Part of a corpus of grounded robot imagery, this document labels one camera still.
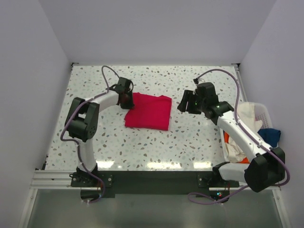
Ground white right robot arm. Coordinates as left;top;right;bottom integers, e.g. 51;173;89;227
178;82;290;192

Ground white cream t shirt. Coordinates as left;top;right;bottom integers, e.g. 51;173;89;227
224;102;264;163

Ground aluminium frame rails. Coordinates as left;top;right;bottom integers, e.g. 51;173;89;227
19;63;292;228

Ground red t shirt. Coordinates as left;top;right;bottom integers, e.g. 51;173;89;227
124;93;172;131

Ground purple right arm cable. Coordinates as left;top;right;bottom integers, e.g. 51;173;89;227
188;68;292;205

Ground orange t shirt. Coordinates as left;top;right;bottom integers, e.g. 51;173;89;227
224;132;249;164

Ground navy blue t shirt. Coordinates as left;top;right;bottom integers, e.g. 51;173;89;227
258;128;281;148

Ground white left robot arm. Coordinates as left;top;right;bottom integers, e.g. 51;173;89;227
60;77;134;172

